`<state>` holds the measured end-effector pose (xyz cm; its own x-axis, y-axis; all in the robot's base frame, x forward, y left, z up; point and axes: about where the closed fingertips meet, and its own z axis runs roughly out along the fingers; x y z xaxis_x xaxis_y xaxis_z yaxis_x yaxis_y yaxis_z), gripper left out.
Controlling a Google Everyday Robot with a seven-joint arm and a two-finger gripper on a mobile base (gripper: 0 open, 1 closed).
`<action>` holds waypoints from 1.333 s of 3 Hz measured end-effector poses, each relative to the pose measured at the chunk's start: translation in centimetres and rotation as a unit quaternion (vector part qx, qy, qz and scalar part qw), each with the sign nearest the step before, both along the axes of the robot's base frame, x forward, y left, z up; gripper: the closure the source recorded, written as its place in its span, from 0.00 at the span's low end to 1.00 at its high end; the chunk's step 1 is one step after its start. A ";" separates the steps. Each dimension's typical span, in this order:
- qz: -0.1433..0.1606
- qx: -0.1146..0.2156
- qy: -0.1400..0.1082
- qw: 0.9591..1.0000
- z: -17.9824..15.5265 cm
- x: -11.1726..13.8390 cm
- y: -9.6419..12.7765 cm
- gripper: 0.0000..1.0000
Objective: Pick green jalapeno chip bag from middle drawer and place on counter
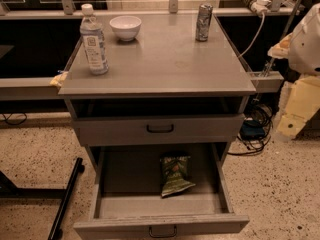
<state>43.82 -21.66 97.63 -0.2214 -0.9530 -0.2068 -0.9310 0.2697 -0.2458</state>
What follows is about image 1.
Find grey metal frame rail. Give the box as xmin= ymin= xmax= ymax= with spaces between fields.
xmin=0 ymin=71 xmax=284 ymax=101

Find green jalapeno chip bag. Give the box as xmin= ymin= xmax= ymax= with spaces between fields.
xmin=160 ymin=153 xmax=195 ymax=198

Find white power cable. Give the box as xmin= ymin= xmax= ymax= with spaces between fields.
xmin=237 ymin=12 xmax=266 ymax=59

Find black floor cables bundle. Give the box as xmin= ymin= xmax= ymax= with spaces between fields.
xmin=227 ymin=103 xmax=274 ymax=157

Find white power strip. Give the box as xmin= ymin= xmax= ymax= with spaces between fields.
xmin=242 ymin=0 xmax=270 ymax=15

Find open grey middle drawer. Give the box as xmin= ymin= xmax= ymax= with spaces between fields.
xmin=74 ymin=144 xmax=249 ymax=240

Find yellow tape piece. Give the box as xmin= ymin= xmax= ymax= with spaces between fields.
xmin=50 ymin=71 xmax=68 ymax=87

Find silver drink can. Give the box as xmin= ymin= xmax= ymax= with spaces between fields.
xmin=195 ymin=4 xmax=213 ymax=42

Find black cable loop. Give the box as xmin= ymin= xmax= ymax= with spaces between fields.
xmin=0 ymin=112 xmax=28 ymax=126

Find grey upper drawer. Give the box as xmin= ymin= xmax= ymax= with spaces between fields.
xmin=73 ymin=114 xmax=244 ymax=146

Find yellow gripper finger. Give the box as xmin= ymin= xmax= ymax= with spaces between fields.
xmin=268 ymin=34 xmax=292 ymax=59

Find grey drawer cabinet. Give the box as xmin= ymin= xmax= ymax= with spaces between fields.
xmin=57 ymin=13 xmax=257 ymax=152

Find black metal stand leg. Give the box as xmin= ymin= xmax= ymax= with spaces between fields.
xmin=0 ymin=157 xmax=85 ymax=240

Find white ceramic bowl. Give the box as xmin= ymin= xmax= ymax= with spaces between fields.
xmin=109 ymin=16 xmax=142 ymax=41

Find thin metal rod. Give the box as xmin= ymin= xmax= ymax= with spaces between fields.
xmin=259 ymin=0 xmax=309 ymax=78

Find clear plastic water bottle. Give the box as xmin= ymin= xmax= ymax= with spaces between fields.
xmin=80 ymin=4 xmax=108 ymax=75

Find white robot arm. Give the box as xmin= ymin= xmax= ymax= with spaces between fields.
xmin=268 ymin=3 xmax=320 ymax=76

